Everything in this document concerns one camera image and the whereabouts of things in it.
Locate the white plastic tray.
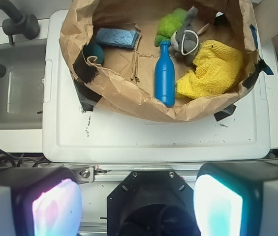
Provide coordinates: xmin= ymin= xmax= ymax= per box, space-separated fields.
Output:
xmin=42 ymin=10 xmax=271 ymax=163

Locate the black faucet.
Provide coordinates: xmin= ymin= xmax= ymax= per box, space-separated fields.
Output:
xmin=0 ymin=0 xmax=40 ymax=78

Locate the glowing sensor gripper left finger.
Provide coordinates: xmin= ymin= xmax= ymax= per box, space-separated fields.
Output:
xmin=0 ymin=167 xmax=82 ymax=236

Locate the dark teal ball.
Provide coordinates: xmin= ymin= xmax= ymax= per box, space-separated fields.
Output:
xmin=83 ymin=42 xmax=104 ymax=64

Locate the blue sponge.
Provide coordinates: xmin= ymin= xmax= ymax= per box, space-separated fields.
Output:
xmin=95 ymin=28 xmax=139 ymax=49

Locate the grey sink basin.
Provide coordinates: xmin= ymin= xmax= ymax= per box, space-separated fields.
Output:
xmin=0 ymin=39 xmax=46 ymax=130

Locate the aluminium rail with bracket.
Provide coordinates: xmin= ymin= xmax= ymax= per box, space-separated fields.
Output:
xmin=68 ymin=162 xmax=204 ymax=182

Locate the brown paper bag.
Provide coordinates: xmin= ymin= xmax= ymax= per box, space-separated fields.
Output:
xmin=60 ymin=0 xmax=271 ymax=122

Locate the black octagonal mount plate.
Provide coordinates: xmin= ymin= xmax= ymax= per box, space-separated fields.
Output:
xmin=107 ymin=170 xmax=201 ymax=236

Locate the blue plastic bottle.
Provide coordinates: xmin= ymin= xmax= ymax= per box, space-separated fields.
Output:
xmin=154 ymin=41 xmax=175 ymax=107

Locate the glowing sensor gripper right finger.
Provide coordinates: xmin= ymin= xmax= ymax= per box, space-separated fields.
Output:
xmin=193 ymin=161 xmax=278 ymax=236

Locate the yellow microfiber cloth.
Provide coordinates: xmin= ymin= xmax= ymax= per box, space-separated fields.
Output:
xmin=176 ymin=40 xmax=244 ymax=99

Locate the grey plush toy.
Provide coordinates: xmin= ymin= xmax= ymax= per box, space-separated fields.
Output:
xmin=170 ymin=6 xmax=200 ymax=66

